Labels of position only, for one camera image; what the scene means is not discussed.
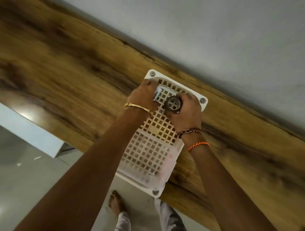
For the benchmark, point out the person's right hand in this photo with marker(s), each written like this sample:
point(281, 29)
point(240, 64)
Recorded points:
point(188, 116)

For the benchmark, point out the person's left hand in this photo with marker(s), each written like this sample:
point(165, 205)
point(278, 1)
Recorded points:
point(143, 95)

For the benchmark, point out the small white pink packet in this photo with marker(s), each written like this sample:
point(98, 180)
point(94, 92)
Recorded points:
point(157, 94)

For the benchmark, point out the grey tape roll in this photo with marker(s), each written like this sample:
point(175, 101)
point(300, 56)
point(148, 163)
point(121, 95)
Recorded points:
point(173, 103)

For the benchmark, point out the person's left forearm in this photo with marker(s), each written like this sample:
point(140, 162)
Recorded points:
point(86, 176)

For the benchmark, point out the person's right forearm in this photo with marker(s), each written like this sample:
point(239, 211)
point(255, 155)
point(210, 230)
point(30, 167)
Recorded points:
point(228, 190)

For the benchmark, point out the white plastic lattice basket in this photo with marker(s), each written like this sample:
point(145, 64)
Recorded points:
point(162, 126)

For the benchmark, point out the white box under table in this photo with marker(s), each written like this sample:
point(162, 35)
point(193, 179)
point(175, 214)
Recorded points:
point(28, 128)

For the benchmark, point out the white paper scrap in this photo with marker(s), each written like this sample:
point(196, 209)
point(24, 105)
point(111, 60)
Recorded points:
point(37, 157)

